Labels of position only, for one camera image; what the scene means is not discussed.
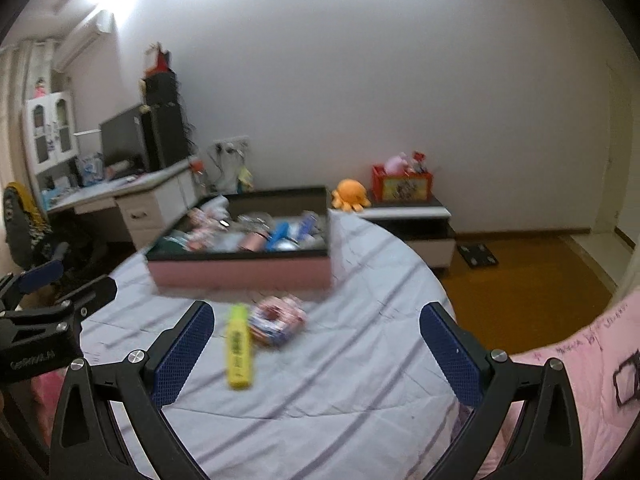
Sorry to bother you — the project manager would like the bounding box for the striped white tablecloth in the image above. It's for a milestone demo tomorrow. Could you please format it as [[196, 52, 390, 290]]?
[[80, 207, 463, 480]]

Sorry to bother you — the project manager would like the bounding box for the black computer monitor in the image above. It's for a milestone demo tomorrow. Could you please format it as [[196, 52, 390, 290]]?
[[99, 104, 150, 171]]

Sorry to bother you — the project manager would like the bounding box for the white glass-door cabinet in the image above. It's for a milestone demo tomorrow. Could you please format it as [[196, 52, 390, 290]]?
[[22, 91, 78, 176]]

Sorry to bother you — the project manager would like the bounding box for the pink blue patterned packet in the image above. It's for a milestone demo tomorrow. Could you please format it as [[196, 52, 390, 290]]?
[[248, 295, 308, 347]]

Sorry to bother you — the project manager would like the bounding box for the pink storage box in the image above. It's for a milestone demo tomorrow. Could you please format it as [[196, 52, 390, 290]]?
[[145, 186, 335, 292]]

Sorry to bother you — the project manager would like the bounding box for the black speaker box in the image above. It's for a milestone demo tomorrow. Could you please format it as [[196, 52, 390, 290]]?
[[144, 71, 178, 107]]

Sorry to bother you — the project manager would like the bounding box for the beige curtain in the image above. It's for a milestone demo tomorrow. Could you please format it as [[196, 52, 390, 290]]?
[[0, 40, 56, 241]]

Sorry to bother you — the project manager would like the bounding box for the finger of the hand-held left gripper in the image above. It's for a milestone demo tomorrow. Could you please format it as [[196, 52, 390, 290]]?
[[52, 275, 118, 328], [0, 259, 66, 313]]

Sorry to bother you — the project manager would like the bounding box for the yellow highlighter pen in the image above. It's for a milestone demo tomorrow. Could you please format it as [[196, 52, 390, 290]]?
[[226, 304, 255, 391]]

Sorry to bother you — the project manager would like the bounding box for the black office chair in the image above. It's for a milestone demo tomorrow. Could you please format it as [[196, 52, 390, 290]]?
[[10, 230, 108, 301]]

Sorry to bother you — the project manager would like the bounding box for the blue white box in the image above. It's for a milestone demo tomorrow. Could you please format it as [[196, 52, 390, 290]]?
[[82, 156, 105, 183]]

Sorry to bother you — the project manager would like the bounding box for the pink white block figure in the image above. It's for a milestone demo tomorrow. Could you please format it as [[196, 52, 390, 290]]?
[[187, 209, 231, 234]]

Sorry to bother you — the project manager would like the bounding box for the white door frame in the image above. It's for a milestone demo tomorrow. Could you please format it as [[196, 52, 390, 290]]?
[[602, 55, 640, 301]]

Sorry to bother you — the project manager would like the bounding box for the orange octopus plush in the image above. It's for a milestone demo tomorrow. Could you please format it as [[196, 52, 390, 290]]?
[[331, 179, 372, 211]]

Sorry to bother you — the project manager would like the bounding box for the white desk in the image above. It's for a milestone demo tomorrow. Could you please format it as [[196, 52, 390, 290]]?
[[47, 160, 206, 251]]

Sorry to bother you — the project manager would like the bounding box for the red toy box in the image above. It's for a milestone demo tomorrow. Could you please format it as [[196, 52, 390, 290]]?
[[371, 164, 434, 203]]

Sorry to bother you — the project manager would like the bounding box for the black computer tower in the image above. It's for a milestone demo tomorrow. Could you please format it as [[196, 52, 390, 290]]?
[[140, 100, 188, 172]]

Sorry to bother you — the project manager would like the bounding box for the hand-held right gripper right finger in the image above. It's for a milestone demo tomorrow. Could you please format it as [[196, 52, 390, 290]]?
[[419, 301, 583, 480]]

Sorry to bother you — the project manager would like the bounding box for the black bathroom scale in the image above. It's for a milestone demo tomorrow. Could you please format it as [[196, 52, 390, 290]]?
[[457, 242, 501, 269]]

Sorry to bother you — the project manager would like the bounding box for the pink quilt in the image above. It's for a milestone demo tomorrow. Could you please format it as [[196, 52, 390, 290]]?
[[452, 290, 640, 480]]

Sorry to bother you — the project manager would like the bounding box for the white air conditioner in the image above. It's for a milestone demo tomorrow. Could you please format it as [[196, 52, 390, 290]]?
[[52, 10, 116, 71]]

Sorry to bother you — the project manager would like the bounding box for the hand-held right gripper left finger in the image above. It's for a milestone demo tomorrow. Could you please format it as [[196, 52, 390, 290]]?
[[48, 300, 217, 480]]

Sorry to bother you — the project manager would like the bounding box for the wall power outlet strip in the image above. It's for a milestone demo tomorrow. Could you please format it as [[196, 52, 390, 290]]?
[[214, 135, 250, 153]]

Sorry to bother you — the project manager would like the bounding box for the black-top low cabinet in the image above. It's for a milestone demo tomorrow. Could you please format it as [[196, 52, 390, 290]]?
[[350, 194, 457, 276]]

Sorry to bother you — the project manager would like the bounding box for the blue long case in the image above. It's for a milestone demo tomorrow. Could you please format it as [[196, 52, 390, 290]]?
[[265, 221, 291, 252]]

